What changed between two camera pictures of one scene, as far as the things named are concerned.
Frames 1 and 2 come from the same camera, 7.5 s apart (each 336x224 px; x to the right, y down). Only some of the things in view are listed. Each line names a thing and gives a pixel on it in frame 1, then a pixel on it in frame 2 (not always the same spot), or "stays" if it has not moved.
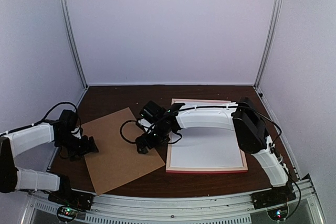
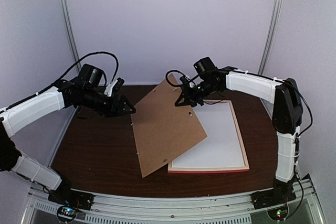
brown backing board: x=117 y=160 to x=163 y=130
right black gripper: x=151 y=144 to x=189 y=98
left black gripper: x=85 y=148 to x=114 y=109
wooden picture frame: x=199 y=169 stays
